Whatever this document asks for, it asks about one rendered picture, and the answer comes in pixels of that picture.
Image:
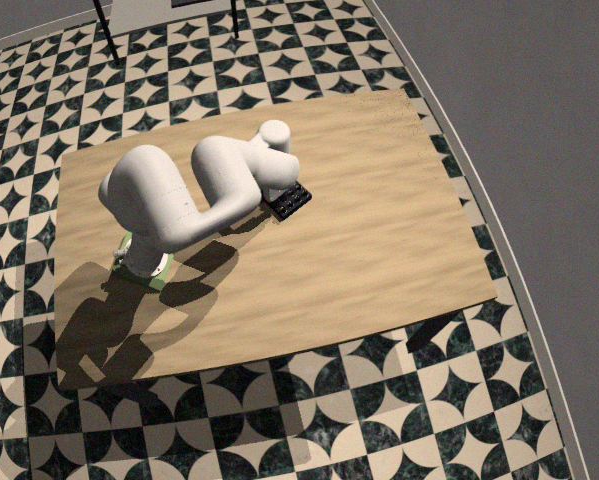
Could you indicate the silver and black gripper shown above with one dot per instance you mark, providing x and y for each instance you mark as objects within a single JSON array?
[{"x": 272, "y": 195}]

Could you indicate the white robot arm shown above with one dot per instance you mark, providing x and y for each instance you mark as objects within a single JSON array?
[{"x": 222, "y": 168}]

